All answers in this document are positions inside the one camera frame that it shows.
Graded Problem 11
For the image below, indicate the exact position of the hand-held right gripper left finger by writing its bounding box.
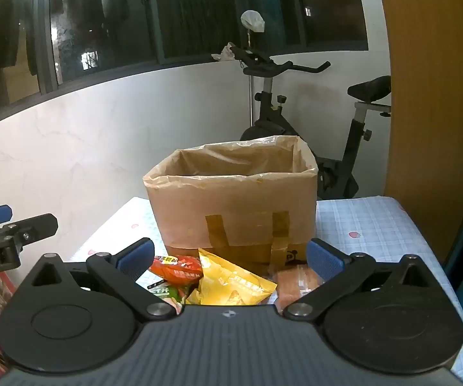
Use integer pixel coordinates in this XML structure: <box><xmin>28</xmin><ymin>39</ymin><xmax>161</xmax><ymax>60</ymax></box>
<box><xmin>16</xmin><ymin>237</ymin><xmax>178</xmax><ymax>324</ymax></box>

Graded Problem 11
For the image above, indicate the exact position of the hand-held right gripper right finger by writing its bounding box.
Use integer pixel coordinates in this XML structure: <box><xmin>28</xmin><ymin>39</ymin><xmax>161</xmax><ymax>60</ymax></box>
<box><xmin>282</xmin><ymin>238</ymin><xmax>451</xmax><ymax>323</ymax></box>

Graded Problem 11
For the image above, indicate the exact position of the brown paper bag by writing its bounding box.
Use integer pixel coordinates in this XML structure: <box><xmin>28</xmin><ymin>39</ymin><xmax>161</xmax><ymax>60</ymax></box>
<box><xmin>143</xmin><ymin>134</ymin><xmax>319</xmax><ymax>279</ymax></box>

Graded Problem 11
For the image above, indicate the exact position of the orange-red snack packet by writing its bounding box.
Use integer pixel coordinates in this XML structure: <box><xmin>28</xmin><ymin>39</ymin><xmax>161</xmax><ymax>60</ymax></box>
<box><xmin>150</xmin><ymin>255</ymin><xmax>205</xmax><ymax>287</ymax></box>

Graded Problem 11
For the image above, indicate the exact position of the clear-wrapped bread loaf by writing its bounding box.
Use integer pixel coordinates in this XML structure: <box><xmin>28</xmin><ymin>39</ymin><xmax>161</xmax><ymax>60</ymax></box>
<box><xmin>273</xmin><ymin>264</ymin><xmax>321</xmax><ymax>311</ymax></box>

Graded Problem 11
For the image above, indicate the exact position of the green snack packet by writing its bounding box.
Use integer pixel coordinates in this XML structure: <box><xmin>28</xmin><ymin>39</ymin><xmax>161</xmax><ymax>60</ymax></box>
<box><xmin>148</xmin><ymin>283</ymin><xmax>189</xmax><ymax>314</ymax></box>

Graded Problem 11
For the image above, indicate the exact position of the checked tablecloth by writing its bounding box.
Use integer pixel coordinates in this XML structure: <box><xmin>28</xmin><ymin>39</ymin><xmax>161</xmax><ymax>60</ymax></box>
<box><xmin>66</xmin><ymin>195</ymin><xmax>463</xmax><ymax>383</ymax></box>

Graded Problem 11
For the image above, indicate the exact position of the yellow chip bag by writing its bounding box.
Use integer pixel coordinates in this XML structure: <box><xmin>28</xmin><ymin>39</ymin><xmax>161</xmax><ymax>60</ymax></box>
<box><xmin>186</xmin><ymin>248</ymin><xmax>278</xmax><ymax>307</ymax></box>

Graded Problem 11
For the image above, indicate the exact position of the black exercise bike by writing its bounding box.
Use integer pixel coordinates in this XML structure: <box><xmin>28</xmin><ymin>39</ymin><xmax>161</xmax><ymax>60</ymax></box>
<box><xmin>230</xmin><ymin>42</ymin><xmax>393</xmax><ymax>201</ymax></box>

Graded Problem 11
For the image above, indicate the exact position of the hanging dark jacket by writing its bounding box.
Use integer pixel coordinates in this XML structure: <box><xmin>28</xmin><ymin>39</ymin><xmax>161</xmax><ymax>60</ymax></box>
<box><xmin>0</xmin><ymin>0</ymin><xmax>42</xmax><ymax>76</ymax></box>

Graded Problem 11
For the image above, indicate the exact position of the wooden board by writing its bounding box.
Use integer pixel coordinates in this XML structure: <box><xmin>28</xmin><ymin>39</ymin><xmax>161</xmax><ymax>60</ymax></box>
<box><xmin>376</xmin><ymin>0</ymin><xmax>463</xmax><ymax>262</ymax></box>

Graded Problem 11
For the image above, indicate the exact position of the white crumpled cloth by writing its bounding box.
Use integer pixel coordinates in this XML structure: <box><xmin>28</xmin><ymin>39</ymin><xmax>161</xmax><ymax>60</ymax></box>
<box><xmin>211</xmin><ymin>42</ymin><xmax>237</xmax><ymax>63</ymax></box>

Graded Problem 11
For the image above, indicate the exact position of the white plastic bag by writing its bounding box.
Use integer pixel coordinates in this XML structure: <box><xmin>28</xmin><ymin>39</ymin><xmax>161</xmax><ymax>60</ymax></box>
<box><xmin>240</xmin><ymin>10</ymin><xmax>266</xmax><ymax>33</ymax></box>

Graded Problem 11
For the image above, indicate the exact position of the dark window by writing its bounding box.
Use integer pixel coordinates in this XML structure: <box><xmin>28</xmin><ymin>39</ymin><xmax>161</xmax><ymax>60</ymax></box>
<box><xmin>0</xmin><ymin>0</ymin><xmax>369</xmax><ymax>126</ymax></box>

